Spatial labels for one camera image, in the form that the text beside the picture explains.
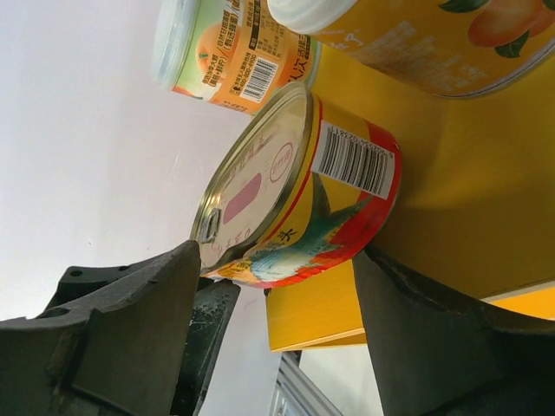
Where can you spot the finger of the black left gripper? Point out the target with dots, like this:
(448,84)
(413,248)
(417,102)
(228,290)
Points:
(213,306)

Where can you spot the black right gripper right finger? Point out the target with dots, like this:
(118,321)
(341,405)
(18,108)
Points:
(437,351)

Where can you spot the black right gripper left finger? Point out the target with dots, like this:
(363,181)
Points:
(115,351)

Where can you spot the oval fish tin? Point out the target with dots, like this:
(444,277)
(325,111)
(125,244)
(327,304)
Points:
(305,187)

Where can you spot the orange can with white lid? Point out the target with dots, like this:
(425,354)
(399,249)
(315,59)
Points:
(229,53)

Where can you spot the orange label can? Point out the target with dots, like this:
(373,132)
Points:
(454,48)

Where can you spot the yellow wooden shelf cabinet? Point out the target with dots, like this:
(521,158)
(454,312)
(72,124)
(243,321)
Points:
(475,209)

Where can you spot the aluminium mounting rail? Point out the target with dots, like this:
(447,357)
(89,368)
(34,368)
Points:
(296,394)

